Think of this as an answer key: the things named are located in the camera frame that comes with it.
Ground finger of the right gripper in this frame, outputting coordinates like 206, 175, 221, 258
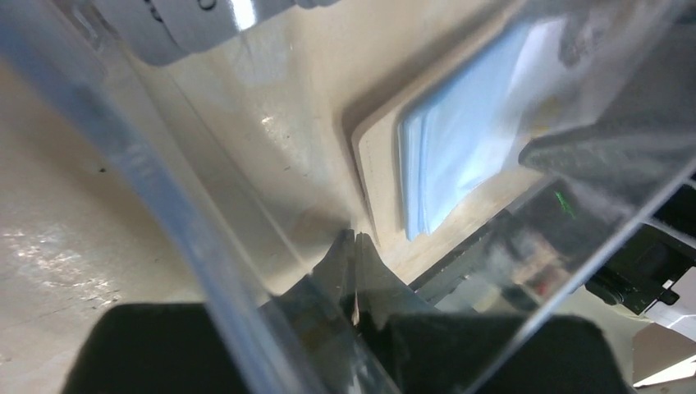
518, 85, 695, 202

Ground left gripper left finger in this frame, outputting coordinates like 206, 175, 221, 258
62, 230, 355, 393

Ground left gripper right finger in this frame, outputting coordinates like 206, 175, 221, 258
355, 233, 630, 393

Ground clear plastic card tray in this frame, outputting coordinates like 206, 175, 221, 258
1, 1, 695, 393

